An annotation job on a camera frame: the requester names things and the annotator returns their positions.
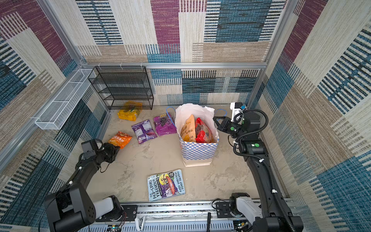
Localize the orange potato chip bag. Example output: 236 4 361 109
180 115 196 142

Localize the white wire wall basket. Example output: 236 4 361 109
35 69 92 130

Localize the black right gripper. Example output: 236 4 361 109
213 116 246 139

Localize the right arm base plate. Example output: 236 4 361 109
215 200 259 218

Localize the colourful treehouse book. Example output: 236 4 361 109
147 169 186 202

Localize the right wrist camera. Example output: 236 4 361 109
230 102 246 123

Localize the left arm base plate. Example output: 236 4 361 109
96 205 138 222

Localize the red fruit jelly bag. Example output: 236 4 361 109
195 118 213 143

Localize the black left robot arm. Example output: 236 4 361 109
44 139 125 232

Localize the orange corn chip bag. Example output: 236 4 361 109
108 131 132 149

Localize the purple grape jelly bag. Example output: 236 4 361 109
153 113 177 136

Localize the aluminium front rail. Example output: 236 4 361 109
49 200 293 232

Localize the black mesh shelf rack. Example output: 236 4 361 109
88 66 154 110

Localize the purple berry snack bag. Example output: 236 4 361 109
131 119 157 144

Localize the yellow snack pack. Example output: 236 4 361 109
118 101 143 121

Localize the blue checkered paper bag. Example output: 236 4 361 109
171 103 219 167

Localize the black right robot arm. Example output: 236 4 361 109
213 109 304 232

